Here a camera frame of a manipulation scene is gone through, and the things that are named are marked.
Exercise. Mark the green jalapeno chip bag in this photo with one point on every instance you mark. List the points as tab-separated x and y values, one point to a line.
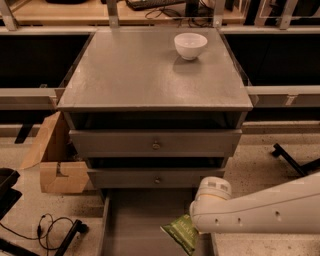
182	231

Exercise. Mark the top grey drawer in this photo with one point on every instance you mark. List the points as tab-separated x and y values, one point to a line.
155	143

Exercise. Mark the wooden desk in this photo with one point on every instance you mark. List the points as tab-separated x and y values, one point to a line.
90	12

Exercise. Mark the white ceramic bowl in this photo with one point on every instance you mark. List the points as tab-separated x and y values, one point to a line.
190	45

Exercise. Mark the black bin left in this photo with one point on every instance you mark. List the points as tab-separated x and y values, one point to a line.
8	195

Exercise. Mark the cardboard box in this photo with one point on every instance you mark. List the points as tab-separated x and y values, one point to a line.
49	151

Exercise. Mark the bottom open grey drawer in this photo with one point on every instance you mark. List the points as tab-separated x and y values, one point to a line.
133	219

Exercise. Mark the middle grey drawer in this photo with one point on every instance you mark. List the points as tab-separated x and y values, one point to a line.
151	177

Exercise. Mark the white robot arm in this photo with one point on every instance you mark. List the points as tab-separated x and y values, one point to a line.
292	207

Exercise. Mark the black keyboard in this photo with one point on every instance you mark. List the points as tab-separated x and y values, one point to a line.
139	5

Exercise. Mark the black chair base right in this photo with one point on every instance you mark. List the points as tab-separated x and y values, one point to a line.
302	170

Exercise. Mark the grey drawer cabinet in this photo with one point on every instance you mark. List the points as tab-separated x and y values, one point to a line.
139	69

